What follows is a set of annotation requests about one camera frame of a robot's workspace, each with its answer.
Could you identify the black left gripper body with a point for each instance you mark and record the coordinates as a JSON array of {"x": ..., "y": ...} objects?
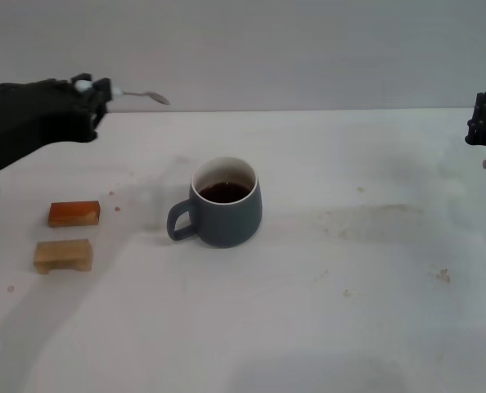
[{"x": 34, "y": 118}]

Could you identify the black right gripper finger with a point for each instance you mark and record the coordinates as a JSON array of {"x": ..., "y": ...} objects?
[
  {"x": 472, "y": 133},
  {"x": 483, "y": 106}
]

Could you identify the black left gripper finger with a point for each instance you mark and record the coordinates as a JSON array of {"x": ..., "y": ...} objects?
[
  {"x": 81, "y": 78},
  {"x": 104, "y": 92}
]

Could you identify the grey ceramic mug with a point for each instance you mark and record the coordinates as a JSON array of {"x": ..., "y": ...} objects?
[{"x": 226, "y": 223}]

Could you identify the reddish stained wooden block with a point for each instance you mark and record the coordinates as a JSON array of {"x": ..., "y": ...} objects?
[{"x": 75, "y": 213}]

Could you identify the light notched wooden block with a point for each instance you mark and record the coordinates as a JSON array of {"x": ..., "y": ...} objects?
[{"x": 63, "y": 254}]

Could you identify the dark coffee liquid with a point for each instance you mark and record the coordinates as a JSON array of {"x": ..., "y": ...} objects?
[{"x": 226, "y": 193}]

